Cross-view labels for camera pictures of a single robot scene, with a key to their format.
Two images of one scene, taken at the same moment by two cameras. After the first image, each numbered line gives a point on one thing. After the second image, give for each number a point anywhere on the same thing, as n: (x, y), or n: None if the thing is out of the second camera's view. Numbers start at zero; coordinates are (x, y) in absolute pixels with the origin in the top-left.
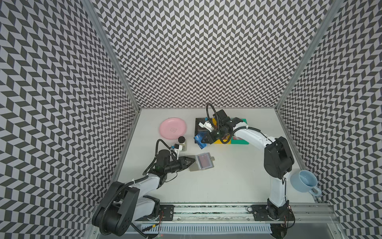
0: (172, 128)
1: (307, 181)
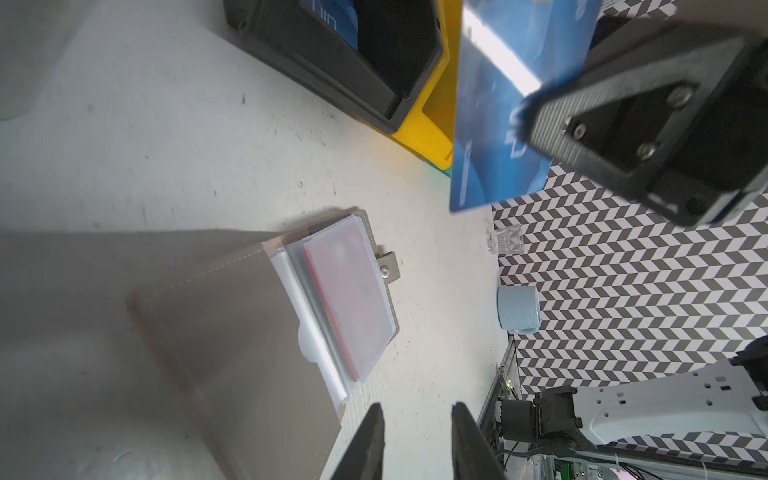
0: None
1: (519, 308)
